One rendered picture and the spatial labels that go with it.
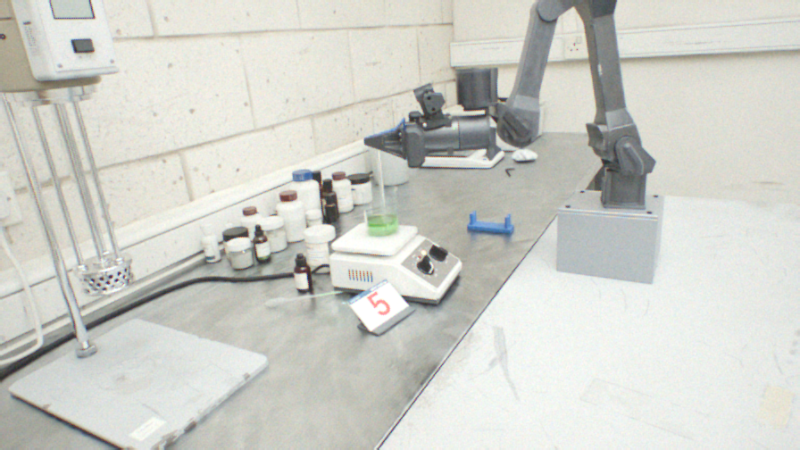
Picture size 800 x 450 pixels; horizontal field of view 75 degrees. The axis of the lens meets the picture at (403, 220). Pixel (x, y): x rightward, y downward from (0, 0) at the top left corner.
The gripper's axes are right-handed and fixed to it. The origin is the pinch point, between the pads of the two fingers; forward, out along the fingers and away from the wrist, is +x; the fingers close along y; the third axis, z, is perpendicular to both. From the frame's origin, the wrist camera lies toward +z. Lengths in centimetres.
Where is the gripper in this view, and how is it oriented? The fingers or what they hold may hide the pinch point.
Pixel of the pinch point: (384, 139)
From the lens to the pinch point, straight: 88.2
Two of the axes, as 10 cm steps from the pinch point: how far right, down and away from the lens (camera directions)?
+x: -10.0, 0.7, 0.7
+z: -0.9, -9.4, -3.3
